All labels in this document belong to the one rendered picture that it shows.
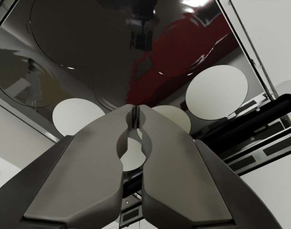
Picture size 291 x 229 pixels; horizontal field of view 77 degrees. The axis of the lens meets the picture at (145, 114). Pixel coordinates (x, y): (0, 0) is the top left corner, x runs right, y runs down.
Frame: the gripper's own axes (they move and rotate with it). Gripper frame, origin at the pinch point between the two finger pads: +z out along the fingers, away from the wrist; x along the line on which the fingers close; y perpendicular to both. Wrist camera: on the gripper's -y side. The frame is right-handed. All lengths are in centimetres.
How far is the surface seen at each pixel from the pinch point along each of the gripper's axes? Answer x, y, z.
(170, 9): 3.9, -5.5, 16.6
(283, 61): 27.7, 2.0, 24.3
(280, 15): 23.6, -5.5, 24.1
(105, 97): -5.4, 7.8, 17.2
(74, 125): -11.4, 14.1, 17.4
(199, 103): 10.6, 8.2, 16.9
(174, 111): 6.6, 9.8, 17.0
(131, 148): -0.8, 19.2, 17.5
